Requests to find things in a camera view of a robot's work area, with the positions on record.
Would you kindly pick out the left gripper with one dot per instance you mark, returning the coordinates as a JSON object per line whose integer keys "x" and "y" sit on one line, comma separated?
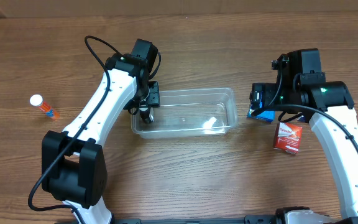
{"x": 151, "y": 95}

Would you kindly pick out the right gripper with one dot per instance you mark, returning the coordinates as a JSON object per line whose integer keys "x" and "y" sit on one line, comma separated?
{"x": 258, "y": 96}

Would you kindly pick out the black bottle white cap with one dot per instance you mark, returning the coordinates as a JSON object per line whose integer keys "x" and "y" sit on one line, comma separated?
{"x": 147, "y": 115}

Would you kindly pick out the red Panadol box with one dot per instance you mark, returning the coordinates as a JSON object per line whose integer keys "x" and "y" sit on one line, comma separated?
{"x": 287, "y": 138}

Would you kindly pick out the orange tube white cap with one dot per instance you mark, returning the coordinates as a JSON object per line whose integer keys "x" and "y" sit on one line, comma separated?
{"x": 38, "y": 101}

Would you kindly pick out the white and blue box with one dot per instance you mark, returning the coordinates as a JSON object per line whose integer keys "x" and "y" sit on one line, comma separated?
{"x": 301, "y": 119}

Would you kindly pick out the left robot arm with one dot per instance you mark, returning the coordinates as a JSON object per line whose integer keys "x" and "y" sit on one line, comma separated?
{"x": 74, "y": 173}

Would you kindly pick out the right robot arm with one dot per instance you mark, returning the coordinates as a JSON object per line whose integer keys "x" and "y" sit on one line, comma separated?
{"x": 302, "y": 91}

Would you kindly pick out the clear plastic container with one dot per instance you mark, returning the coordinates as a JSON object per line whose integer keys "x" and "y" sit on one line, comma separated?
{"x": 186, "y": 113}

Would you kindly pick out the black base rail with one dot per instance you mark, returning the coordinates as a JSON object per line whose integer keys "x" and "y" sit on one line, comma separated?
{"x": 248, "y": 219}

